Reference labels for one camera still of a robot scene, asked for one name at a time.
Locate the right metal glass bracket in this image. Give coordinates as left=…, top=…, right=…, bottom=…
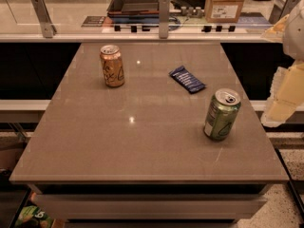
left=269, top=0, right=300, bottom=24

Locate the middle metal glass bracket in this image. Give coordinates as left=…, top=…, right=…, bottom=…
left=159, top=0, right=170, bottom=39

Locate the green soda can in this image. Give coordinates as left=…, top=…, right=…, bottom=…
left=203, top=88, right=241, bottom=141

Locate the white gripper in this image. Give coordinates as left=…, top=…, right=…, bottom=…
left=260, top=0, right=304, bottom=127

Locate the left metal glass bracket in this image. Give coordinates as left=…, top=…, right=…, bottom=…
left=30, top=0, right=57, bottom=38

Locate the cardboard box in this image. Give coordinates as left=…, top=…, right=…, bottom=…
left=204, top=0, right=244, bottom=23

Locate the metal glass bracket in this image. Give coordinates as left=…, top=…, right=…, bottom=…
left=30, top=0, right=57, bottom=38
left=159, top=0, right=170, bottom=39
left=269, top=0, right=300, bottom=24

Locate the green chip bag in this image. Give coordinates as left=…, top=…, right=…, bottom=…
left=13, top=205, right=54, bottom=228

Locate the orange soda can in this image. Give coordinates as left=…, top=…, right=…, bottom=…
left=100, top=45, right=124, bottom=87

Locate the blue snack bar wrapper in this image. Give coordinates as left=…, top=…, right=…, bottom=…
left=169, top=66, right=206, bottom=94

